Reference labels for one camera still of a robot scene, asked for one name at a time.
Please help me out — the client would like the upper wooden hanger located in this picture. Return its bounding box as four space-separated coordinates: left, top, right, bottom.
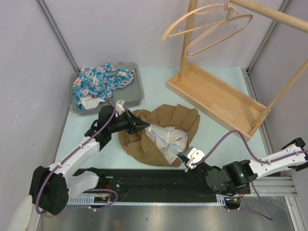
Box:
161 0 225 41

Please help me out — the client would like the wooden clothes rack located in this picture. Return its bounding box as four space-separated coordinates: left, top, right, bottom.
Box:
167 0 308 141

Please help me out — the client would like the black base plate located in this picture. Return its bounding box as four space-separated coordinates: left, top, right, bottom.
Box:
89 167 216 204

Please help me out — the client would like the lower wooden hanger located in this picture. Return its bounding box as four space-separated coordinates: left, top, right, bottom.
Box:
184 0 253 58

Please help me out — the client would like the blue floral cloth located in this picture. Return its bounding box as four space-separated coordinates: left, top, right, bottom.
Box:
72 64 136 111

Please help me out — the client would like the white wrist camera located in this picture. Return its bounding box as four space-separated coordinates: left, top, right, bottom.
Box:
184 147 205 172
115 99 125 116

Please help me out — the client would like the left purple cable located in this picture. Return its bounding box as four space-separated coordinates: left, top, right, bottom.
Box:
35 98 117 214

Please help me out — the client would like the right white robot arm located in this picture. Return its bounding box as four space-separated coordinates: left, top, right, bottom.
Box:
178 138 308 196

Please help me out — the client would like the tan brown skirt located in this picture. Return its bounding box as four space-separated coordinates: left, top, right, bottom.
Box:
119 104 200 167

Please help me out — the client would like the wooden hanger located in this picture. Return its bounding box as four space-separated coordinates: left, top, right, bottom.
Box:
184 0 253 58
161 0 225 41

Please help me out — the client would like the grey plastic tray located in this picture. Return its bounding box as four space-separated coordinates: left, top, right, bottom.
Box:
70 63 144 115

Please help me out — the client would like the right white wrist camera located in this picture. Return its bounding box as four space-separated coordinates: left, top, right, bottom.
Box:
184 147 205 172

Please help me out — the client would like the white slotted cable duct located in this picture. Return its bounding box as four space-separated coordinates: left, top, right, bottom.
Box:
68 194 228 206

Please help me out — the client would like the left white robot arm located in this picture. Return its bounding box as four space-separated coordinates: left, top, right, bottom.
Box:
29 104 150 215

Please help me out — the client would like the light blue wire hanger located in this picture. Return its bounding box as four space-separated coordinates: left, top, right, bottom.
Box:
150 129 188 155

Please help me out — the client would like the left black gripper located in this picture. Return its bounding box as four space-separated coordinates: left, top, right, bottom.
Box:
108 108 150 135

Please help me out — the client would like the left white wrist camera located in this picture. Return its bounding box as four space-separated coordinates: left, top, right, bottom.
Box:
115 99 125 116

